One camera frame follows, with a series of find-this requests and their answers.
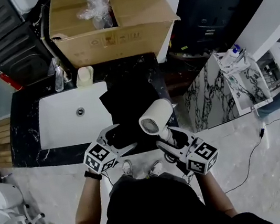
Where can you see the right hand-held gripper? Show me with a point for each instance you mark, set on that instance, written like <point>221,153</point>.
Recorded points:
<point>202,158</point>

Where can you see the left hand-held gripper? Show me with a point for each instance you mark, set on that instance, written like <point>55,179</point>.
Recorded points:
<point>99,156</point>

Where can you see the white hair dryer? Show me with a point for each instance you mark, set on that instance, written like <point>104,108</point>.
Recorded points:
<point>154,117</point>

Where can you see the black cloth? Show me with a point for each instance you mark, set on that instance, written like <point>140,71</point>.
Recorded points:
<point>128,102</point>

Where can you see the person's right forearm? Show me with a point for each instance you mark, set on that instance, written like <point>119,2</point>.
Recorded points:
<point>216,194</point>

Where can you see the person's left forearm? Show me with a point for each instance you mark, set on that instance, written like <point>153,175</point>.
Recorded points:
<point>88,208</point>

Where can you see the person's left white shoe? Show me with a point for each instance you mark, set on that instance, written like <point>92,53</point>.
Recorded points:
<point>127,168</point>

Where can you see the person's white shoe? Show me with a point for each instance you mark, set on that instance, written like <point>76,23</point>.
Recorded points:
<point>156,168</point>
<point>127,168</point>

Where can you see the person's right white shoe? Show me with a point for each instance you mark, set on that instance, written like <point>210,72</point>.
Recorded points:
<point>156,168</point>

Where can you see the person's dark trousers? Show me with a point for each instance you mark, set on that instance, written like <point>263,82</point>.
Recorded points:
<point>167,178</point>

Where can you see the black wristband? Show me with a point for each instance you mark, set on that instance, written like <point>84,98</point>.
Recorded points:
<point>93,175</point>

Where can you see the white sink basin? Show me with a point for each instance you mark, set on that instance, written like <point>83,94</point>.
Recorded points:
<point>60,127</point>

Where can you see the white marble vanity cabinet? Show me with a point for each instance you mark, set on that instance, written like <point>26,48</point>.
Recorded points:
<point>214,96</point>

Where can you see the person's black shirt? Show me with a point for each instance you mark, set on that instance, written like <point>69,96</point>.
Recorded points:
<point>159,212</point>

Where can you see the chrome faucet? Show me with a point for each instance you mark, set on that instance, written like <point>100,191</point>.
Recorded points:
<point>59,75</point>

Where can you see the large cardboard box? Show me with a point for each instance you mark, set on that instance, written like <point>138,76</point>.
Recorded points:
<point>117,38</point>

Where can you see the white bottle with blue cap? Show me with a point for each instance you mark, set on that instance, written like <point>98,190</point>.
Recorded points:
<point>231,55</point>

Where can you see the wooden slat stack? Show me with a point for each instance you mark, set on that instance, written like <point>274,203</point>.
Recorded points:
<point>0,145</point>

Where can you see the red fire extinguisher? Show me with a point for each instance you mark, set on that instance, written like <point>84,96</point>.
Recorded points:
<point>11,82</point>

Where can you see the white rounded appliance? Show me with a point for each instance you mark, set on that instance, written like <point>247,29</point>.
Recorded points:
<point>2,195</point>

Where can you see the clear plastic wrap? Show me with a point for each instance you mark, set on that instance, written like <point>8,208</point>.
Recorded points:
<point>96,7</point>

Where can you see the black cabinet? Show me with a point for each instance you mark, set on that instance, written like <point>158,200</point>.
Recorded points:
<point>215,5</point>

